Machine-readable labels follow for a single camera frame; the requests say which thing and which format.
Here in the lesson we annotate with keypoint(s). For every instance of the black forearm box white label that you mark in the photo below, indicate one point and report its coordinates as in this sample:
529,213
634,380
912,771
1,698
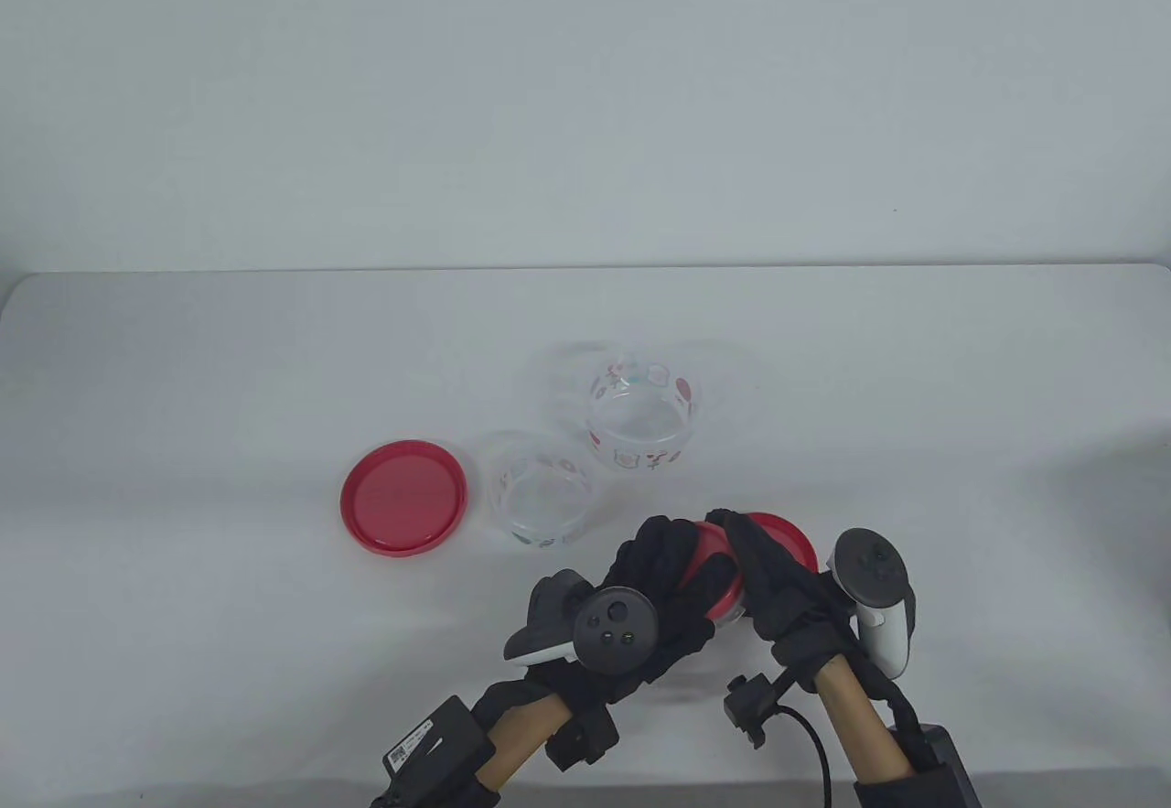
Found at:
435,739

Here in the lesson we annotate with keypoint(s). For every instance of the small red container lid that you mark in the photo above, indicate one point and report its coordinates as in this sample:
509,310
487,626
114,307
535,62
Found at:
709,570

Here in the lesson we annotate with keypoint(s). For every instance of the person's right forearm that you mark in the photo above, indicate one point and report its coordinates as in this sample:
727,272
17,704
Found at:
860,716

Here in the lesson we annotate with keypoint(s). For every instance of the black white hand controller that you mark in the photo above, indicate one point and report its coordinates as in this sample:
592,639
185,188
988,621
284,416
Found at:
615,630
869,570

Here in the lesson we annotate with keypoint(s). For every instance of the plain black forearm box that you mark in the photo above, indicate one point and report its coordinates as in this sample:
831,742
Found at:
947,767

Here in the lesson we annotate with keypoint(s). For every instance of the large clear printed food container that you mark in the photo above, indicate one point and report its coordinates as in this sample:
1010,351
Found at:
631,458

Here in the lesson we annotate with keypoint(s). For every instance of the person's left forearm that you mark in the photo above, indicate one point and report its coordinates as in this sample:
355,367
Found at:
517,739

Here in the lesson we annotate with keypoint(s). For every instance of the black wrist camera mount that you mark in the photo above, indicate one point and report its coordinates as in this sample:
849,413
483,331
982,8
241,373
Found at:
750,707
585,739

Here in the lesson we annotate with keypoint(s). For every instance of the person's right hand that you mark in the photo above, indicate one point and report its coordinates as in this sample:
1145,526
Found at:
778,597

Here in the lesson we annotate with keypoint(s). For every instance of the person's left hand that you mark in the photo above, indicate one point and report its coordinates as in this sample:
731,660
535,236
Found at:
682,625

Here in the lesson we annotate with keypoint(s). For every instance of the large red container lid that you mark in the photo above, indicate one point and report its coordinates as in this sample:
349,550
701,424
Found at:
402,497

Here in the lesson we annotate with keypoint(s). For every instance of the medium clear printed food container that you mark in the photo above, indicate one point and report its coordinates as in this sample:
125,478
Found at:
558,465

